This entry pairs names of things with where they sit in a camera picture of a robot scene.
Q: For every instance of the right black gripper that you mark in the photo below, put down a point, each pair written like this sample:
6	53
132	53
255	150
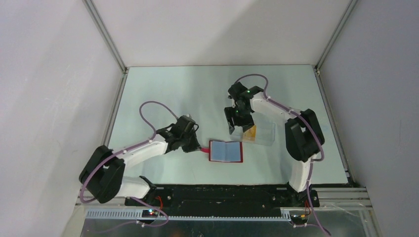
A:
246	124

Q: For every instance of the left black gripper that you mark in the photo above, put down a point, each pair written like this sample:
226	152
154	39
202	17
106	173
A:
194	146

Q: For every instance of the red leather card holder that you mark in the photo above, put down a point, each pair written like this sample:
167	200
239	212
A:
224	152

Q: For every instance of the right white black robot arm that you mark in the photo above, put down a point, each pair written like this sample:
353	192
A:
304	138

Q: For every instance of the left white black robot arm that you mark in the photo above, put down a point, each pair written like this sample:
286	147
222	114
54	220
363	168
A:
104	175

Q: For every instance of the orange credit card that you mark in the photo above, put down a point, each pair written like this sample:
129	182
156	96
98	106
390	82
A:
250	134

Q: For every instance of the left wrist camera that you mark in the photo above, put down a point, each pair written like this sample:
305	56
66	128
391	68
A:
186	124

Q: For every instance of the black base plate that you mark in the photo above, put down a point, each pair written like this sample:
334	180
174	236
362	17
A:
281	195

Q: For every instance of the right aluminium frame post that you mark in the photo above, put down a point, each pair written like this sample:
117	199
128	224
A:
336	33

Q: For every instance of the aluminium frame post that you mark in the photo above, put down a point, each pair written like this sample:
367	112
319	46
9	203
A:
336	33
106	36

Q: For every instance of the grey slotted cable duct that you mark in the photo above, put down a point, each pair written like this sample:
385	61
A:
143	214

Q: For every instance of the aluminium front rail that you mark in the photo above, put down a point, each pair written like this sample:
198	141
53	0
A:
348	199

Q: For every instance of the left aluminium frame post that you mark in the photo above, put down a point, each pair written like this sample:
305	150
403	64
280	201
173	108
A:
106	36

